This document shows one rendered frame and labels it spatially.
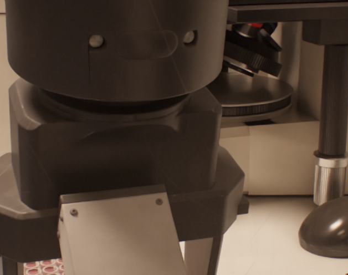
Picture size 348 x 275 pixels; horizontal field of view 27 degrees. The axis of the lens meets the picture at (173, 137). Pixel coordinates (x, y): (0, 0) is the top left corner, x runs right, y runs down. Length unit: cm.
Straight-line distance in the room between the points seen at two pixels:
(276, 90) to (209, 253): 42
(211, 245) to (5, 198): 10
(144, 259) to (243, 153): 42
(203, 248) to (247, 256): 24
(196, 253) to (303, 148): 35
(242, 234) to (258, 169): 9
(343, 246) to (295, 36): 28
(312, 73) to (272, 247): 20
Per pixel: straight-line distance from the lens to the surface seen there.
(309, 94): 73
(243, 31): 72
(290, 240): 62
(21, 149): 29
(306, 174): 70
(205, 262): 35
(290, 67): 81
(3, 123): 63
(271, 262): 58
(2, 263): 33
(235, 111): 69
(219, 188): 32
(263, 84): 78
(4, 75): 62
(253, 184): 70
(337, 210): 60
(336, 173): 65
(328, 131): 64
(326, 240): 59
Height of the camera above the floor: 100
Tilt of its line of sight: 16 degrees down
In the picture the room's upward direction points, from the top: straight up
